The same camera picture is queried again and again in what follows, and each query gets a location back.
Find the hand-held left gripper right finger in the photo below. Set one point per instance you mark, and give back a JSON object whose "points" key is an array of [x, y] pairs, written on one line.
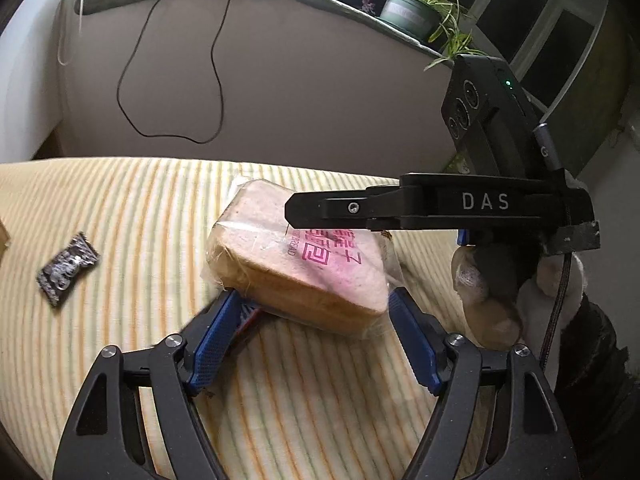
{"points": [[410, 341]]}

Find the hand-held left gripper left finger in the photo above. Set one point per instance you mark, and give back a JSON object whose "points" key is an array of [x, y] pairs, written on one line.
{"points": [[215, 341]]}

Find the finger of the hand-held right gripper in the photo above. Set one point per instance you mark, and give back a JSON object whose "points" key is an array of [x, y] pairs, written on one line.
{"points": [[330, 207]]}

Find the sliced bread package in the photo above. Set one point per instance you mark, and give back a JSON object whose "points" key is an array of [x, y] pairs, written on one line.
{"points": [[300, 270]]}

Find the person's right forearm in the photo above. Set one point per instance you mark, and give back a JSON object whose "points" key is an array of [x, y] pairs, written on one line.
{"points": [[595, 365]]}

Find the person's right hand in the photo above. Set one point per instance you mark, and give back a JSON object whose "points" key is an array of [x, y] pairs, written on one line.
{"points": [[495, 322]]}

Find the striped yellow blanket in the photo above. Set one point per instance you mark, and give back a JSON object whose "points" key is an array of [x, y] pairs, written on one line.
{"points": [[150, 210]]}

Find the small dark snack packet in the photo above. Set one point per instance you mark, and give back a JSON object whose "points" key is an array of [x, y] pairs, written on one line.
{"points": [[67, 270]]}

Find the potted spider plant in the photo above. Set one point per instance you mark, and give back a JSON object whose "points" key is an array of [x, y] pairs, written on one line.
{"points": [[415, 7]]}

